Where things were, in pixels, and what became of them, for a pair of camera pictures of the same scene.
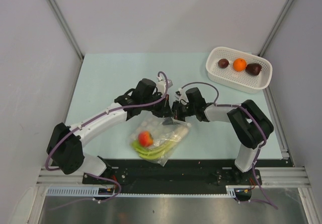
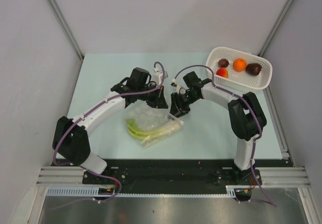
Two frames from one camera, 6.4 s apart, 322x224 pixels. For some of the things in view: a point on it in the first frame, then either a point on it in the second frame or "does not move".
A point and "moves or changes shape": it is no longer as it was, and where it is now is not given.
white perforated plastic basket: (239, 70) does not move
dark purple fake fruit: (253, 69) does not move
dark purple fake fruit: (223, 63) does not move
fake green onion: (152, 152) to (149, 136)
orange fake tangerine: (239, 64) does not move
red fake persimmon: (145, 139) to (223, 72)
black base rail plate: (174, 176) does not move
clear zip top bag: (151, 139) moves or changes shape
